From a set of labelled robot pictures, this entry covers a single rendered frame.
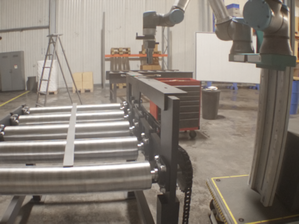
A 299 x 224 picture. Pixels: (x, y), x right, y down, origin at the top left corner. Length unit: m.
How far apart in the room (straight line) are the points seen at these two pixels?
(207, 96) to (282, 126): 3.64
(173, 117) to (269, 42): 0.72
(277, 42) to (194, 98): 2.61
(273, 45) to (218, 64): 4.69
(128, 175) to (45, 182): 0.30
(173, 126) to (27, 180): 0.56
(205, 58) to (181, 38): 6.31
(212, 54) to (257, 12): 4.83
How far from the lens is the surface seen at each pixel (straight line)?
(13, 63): 11.58
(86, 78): 9.35
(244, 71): 6.02
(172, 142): 0.82
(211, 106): 5.10
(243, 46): 1.71
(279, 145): 1.58
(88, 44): 11.43
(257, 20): 1.14
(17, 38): 12.15
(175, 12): 1.50
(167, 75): 6.75
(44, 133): 1.44
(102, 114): 1.70
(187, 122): 3.78
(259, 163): 1.88
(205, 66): 5.93
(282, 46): 1.29
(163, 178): 0.90
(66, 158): 0.95
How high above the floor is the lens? 1.29
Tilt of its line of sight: 13 degrees down
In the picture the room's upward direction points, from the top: straight up
